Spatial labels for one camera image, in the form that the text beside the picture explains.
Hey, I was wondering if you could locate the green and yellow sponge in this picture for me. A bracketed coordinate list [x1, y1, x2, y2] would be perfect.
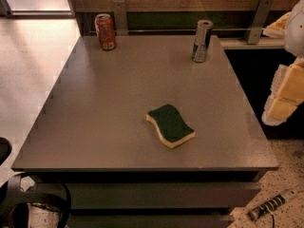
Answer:
[145, 104, 196, 149]

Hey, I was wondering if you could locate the metal rail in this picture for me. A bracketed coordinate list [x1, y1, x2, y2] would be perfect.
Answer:
[114, 28, 257, 35]

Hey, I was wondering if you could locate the grey drawer cabinet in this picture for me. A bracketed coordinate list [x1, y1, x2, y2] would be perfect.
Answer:
[28, 171, 269, 228]

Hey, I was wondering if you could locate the black object at left edge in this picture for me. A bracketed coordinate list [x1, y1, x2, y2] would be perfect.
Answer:
[0, 137, 12, 165]

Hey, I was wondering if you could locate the metal wall bracket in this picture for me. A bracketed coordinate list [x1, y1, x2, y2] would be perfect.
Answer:
[112, 0, 129, 36]
[245, 0, 274, 45]

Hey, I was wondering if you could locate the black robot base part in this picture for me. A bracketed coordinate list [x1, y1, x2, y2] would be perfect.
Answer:
[0, 173, 71, 228]

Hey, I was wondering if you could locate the silver energy drink can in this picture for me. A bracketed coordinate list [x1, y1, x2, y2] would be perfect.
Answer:
[192, 20, 213, 63]

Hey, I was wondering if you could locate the red coke can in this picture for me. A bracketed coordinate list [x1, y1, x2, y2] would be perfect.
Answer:
[94, 13, 116, 50]

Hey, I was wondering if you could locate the right metal wall bracket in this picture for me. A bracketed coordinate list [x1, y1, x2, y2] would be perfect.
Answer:
[245, 0, 274, 45]

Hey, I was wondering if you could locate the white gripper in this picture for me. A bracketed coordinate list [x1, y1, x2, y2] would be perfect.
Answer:
[261, 0, 304, 126]

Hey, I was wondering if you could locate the left metal wall bracket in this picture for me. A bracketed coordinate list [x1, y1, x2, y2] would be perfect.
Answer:
[112, 0, 129, 36]

